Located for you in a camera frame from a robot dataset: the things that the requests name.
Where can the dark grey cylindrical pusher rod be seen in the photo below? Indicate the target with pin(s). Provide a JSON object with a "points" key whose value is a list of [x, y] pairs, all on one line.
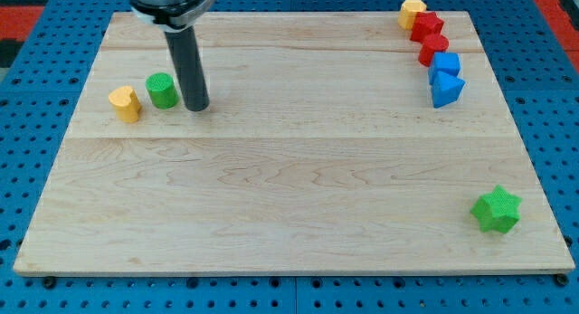
{"points": [[188, 67]]}

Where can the green cylinder block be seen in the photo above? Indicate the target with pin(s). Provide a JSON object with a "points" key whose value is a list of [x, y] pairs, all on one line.
{"points": [[161, 90]]}

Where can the yellow heart block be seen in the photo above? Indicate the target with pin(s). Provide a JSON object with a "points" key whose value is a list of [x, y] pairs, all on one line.
{"points": [[125, 103]]}

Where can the wooden board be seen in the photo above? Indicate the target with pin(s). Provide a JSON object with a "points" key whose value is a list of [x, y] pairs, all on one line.
{"points": [[320, 154]]}

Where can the yellow hexagon block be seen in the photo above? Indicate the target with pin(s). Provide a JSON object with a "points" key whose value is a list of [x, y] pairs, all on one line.
{"points": [[408, 11]]}

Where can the red star block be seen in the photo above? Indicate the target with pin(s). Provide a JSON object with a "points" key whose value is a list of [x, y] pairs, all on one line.
{"points": [[425, 23]]}

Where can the red cylinder block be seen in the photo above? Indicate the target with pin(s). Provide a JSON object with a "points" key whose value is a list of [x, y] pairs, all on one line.
{"points": [[432, 43]]}

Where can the blue cube block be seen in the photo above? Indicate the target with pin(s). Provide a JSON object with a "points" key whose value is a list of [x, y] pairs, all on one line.
{"points": [[448, 62]]}

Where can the blue triangle block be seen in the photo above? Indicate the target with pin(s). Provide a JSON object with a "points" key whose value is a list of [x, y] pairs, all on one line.
{"points": [[446, 89]]}

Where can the green star block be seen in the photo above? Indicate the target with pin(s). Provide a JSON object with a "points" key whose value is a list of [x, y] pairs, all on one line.
{"points": [[497, 211]]}

